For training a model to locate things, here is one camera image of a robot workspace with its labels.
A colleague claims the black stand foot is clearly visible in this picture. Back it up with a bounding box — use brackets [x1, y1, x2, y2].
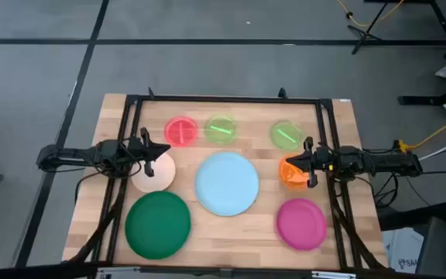
[396, 87, 446, 106]

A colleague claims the large light blue plate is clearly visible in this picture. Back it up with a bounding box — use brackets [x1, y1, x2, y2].
[194, 151, 261, 217]

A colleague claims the black tripod stand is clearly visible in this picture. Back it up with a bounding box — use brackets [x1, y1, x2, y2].
[346, 0, 390, 55]

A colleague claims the white printed bag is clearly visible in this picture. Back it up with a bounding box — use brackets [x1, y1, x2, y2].
[381, 227, 425, 274]

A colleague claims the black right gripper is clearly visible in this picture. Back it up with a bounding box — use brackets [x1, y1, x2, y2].
[285, 136, 336, 189]

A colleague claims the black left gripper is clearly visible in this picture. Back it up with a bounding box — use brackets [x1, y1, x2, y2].
[128, 126, 172, 178]

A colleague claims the yellow power cable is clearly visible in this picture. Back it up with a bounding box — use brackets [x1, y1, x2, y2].
[396, 110, 446, 153]

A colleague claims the silver aluminium rail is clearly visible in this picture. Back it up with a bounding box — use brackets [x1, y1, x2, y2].
[97, 266, 358, 279]

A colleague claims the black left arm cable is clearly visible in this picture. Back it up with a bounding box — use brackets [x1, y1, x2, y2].
[74, 139, 143, 205]

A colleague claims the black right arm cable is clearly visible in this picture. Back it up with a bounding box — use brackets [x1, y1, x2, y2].
[369, 170, 421, 210]

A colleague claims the black metal table frame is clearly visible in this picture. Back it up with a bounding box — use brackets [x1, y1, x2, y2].
[91, 87, 367, 272]

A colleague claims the black cable sleeve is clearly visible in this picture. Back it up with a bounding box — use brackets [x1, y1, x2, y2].
[329, 189, 389, 270]
[66, 201, 122, 267]

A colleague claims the red translucent small plate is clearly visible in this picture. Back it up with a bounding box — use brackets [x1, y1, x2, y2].
[163, 115, 200, 148]

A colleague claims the magenta plastic plate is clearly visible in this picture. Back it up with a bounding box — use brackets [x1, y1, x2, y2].
[276, 198, 328, 252]

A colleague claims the green translucent small plate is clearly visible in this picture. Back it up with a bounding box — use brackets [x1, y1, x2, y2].
[269, 120, 305, 151]
[203, 114, 238, 146]

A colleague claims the beige plastic plate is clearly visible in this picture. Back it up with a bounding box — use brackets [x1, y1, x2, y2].
[130, 151, 177, 194]

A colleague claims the large dark green plate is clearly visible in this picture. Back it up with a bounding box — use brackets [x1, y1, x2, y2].
[124, 190, 192, 260]

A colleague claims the dark grey box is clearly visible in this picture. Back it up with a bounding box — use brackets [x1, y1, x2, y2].
[416, 215, 446, 279]

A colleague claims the yellow floor cable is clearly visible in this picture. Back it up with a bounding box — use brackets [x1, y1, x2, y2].
[334, 0, 406, 28]

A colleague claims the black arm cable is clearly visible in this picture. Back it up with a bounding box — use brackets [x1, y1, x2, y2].
[74, 139, 143, 205]
[369, 170, 421, 210]

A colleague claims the orange translucent small plate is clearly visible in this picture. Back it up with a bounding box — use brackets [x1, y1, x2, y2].
[278, 153, 311, 191]

